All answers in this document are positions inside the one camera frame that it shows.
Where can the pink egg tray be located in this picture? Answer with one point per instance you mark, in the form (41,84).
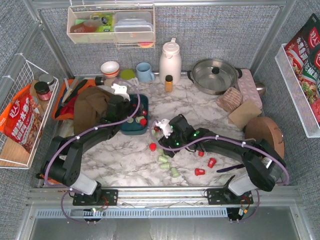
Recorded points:
(247,88)

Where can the white handled knife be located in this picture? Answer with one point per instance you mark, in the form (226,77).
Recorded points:
(70,89)

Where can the red capsule right middle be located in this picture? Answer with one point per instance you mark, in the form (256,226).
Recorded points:
(212,161)

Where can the silver ladle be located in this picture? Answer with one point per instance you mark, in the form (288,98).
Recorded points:
(261,88)

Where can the green packaged bottle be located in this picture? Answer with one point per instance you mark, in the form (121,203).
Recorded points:
(107,22)

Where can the cream wall shelf basket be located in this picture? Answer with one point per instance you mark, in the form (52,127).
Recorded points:
(81,29)

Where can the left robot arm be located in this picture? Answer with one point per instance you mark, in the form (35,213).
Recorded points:
(62,164)

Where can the red capsule in basket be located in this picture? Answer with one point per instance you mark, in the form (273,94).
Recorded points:
(143,122)

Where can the purple spoon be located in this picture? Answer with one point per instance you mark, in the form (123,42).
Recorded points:
(230,168)

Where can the red capsule right lower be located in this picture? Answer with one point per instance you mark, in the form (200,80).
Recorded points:
(199,172)

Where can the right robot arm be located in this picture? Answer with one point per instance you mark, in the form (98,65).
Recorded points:
(264,168)

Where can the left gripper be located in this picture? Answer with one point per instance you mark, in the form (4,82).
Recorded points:
(125,110)

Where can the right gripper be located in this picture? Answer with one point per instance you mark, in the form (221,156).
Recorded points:
(165,141)

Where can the orange tray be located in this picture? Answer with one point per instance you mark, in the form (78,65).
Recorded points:
(71,99)

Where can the silver lidded jar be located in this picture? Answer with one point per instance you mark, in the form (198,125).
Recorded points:
(49,79)

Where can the teal storage basket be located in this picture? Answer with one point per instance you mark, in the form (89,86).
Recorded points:
(131,127)

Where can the red snack bag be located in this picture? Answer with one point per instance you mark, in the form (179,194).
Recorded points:
(20,122)

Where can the orange spice bottle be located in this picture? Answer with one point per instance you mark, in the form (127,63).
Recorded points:
(168,86)

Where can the white thermos jug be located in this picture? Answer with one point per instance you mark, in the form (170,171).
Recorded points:
(170,62)

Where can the red cloth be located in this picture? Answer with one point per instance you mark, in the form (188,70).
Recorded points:
(67,112)

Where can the green lid cup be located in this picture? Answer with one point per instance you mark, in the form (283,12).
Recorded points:
(129,75)

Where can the white wire basket left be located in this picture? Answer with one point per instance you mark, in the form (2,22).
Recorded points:
(13,155)

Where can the blue mug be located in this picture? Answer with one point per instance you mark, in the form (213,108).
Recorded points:
(144,73)

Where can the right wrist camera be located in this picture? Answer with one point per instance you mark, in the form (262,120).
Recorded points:
(165,126)

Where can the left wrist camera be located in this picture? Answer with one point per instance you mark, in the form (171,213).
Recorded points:
(120,90)

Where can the red capsule far right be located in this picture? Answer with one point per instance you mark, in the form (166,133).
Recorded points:
(201,154)

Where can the red capsule left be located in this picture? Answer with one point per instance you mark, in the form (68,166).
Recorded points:
(152,147)

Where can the pepper grinder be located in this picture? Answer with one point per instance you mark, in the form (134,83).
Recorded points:
(104,81)

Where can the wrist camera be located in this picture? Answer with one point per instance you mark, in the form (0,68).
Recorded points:
(120,90)
(165,126)

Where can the round wooden board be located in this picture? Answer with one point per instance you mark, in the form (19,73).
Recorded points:
(263,127)

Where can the steel pot with lid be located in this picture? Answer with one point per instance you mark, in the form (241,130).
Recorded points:
(214,76)

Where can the green capsule lower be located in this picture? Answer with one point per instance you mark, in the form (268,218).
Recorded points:
(165,166)

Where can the green capsule bottom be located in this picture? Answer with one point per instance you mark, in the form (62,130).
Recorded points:
(174,172)

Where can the clear plastic containers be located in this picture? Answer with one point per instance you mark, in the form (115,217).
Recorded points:
(133,26)

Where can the brown paper square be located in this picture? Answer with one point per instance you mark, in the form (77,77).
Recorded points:
(243,114)

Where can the brown cloth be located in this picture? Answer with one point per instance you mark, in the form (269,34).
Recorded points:
(88,108)

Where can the white orange bowl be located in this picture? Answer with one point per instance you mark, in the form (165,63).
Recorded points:
(110,69)

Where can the striped pink cloth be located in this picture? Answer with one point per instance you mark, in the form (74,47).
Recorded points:
(230,100)

